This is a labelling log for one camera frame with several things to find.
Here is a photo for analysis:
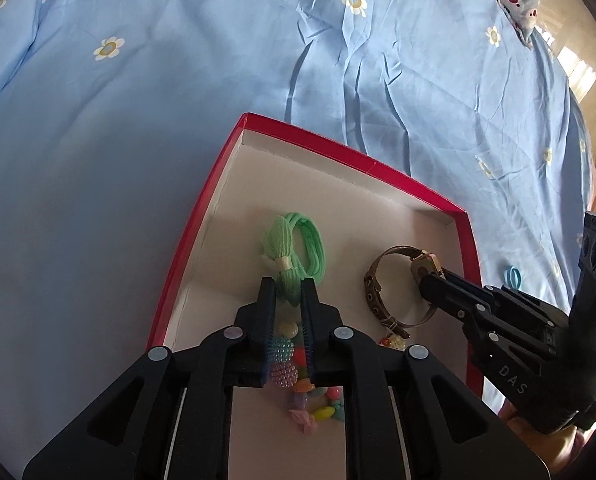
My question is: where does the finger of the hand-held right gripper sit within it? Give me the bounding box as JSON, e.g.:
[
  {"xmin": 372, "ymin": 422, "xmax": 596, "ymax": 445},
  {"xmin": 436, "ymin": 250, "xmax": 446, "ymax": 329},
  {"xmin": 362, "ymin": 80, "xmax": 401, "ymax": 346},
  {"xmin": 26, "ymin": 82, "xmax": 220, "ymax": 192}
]
[
  {"xmin": 418, "ymin": 272, "xmax": 555, "ymax": 407},
  {"xmin": 442, "ymin": 268, "xmax": 573, "ymax": 342}
]

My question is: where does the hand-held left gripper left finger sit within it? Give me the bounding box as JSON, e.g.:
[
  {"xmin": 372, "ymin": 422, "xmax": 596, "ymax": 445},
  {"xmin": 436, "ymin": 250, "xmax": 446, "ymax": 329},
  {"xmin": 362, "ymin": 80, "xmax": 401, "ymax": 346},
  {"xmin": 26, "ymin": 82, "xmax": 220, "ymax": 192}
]
[{"xmin": 22, "ymin": 276, "xmax": 279, "ymax": 480}]

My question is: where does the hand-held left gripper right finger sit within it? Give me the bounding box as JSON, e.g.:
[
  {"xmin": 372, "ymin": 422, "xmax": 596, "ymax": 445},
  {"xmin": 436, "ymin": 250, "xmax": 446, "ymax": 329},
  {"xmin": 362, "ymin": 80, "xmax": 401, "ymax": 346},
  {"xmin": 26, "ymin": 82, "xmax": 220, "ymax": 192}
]
[{"xmin": 300, "ymin": 278, "xmax": 550, "ymax": 480}]

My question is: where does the colorful candy bead bracelet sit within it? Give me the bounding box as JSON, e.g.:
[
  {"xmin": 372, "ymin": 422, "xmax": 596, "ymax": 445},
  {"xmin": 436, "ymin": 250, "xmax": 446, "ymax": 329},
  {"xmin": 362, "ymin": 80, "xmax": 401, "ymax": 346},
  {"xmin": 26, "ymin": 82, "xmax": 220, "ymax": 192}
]
[{"xmin": 268, "ymin": 322, "xmax": 347, "ymax": 434}]

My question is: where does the brown strap wristwatch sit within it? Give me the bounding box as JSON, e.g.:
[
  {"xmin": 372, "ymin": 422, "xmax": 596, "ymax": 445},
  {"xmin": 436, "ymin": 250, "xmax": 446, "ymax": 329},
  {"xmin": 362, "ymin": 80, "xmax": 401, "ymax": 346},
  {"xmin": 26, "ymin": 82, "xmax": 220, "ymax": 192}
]
[{"xmin": 364, "ymin": 245, "xmax": 450, "ymax": 353}]

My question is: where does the green hair tie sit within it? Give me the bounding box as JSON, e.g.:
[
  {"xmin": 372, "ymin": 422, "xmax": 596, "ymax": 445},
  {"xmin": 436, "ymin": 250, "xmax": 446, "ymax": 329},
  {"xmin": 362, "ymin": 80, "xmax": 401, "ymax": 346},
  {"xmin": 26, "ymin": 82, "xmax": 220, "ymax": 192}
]
[{"xmin": 263, "ymin": 211, "xmax": 327, "ymax": 307}]

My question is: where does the red cardboard box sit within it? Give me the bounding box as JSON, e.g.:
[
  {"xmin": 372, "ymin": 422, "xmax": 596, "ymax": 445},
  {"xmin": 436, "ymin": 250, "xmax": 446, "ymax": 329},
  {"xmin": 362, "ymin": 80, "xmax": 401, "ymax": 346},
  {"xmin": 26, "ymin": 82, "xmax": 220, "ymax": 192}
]
[{"xmin": 148, "ymin": 112, "xmax": 485, "ymax": 480}]

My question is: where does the blue floral quilt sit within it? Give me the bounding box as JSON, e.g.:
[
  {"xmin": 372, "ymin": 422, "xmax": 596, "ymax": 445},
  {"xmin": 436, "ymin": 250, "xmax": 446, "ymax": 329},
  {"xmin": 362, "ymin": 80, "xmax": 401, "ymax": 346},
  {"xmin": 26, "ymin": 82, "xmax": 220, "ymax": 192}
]
[{"xmin": 0, "ymin": 0, "xmax": 596, "ymax": 480}]

